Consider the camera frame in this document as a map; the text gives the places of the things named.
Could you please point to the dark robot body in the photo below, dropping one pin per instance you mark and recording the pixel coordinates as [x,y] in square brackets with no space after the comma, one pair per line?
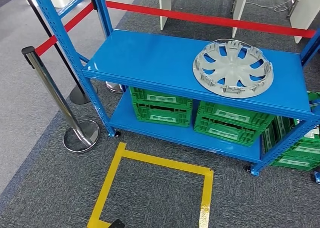
[117,224]

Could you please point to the long red barrier belt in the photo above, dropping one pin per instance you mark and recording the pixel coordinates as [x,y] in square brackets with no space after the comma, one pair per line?
[200,18]

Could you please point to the black stanchion post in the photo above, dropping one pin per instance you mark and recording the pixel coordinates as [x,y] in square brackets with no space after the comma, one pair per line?
[82,97]

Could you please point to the short red barrier belt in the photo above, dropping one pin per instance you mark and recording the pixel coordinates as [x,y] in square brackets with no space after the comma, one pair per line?
[69,24]

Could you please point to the grey plastic wheel hubcap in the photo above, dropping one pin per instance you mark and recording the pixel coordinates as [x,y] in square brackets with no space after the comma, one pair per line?
[232,69]

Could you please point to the chrome stanchion post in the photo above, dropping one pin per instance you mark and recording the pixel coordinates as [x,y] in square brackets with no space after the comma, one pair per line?
[50,84]

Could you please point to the white panel leg desk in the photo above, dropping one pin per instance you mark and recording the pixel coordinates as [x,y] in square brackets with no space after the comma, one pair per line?
[164,8]
[305,14]

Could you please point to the chrome stanchion with belt head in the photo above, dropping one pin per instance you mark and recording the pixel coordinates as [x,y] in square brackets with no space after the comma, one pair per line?
[113,88]

